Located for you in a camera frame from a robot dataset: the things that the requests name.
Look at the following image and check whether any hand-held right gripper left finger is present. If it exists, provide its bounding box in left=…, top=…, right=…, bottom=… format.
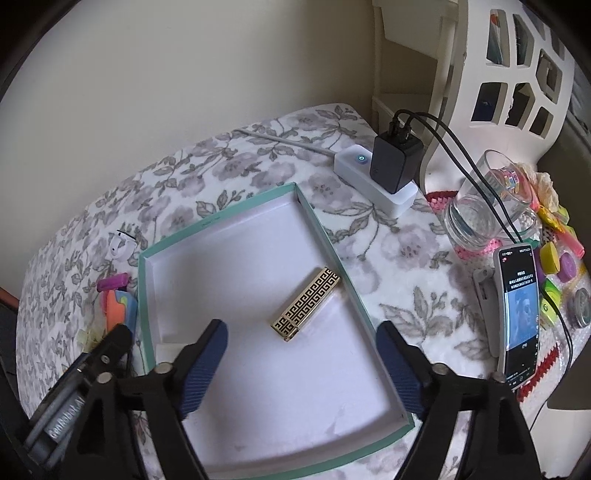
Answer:
left=69, top=318, right=229, bottom=480

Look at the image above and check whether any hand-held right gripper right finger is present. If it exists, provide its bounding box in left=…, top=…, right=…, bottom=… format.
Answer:
left=375, top=320, right=543, bottom=480

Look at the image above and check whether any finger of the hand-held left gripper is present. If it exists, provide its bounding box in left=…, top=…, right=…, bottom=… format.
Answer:
left=87, top=323, right=134, bottom=380

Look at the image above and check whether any pink purple plastic toy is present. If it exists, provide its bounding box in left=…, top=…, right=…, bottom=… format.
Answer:
left=97, top=274, right=129, bottom=294

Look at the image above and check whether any teal cardboard box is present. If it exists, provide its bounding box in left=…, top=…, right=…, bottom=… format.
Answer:
left=137, top=181, right=416, bottom=480

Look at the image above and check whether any gold patterned lighter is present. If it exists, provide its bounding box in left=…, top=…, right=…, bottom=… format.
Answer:
left=270, top=267, right=342, bottom=343

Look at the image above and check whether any white earbuds case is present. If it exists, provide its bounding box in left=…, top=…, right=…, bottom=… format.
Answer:
left=108, top=229, right=139, bottom=261

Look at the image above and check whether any grey phone holder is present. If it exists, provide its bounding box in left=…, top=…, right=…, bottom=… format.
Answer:
left=472, top=268, right=506, bottom=370

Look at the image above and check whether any smartphone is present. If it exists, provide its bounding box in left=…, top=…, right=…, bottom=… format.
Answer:
left=492, top=244, right=541, bottom=393

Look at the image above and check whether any clear glass cup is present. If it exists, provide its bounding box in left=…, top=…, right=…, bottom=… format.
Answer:
left=443, top=150, right=541, bottom=252

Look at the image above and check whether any white power strip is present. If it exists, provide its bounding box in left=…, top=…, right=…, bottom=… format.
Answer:
left=333, top=144, right=419, bottom=217

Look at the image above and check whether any round metal tin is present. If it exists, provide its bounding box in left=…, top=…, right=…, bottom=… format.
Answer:
left=570, top=288, right=591, bottom=328

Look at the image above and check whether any purple round container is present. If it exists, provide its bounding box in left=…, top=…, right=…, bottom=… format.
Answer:
left=558, top=251, right=581, bottom=280

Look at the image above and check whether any floral blanket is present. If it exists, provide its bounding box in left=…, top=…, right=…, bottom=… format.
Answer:
left=16, top=104, right=509, bottom=480

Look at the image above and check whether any black charger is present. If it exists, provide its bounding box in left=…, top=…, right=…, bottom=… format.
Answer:
left=372, top=119, right=424, bottom=195

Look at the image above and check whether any neon pink yellow block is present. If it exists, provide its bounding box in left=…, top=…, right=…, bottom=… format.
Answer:
left=538, top=203, right=585, bottom=252

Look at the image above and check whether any cream crumpled paper flower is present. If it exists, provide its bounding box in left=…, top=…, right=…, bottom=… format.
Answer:
left=517, top=161, right=561, bottom=208

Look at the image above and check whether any white lattice chair back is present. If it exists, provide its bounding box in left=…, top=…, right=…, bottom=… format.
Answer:
left=418, top=0, right=575, bottom=195

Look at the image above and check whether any black charging cable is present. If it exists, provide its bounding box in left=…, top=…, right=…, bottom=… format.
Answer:
left=392, top=108, right=525, bottom=245
left=402, top=111, right=575, bottom=430

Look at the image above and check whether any white power strip cord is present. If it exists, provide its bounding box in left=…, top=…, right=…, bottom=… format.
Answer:
left=235, top=129, right=335, bottom=158

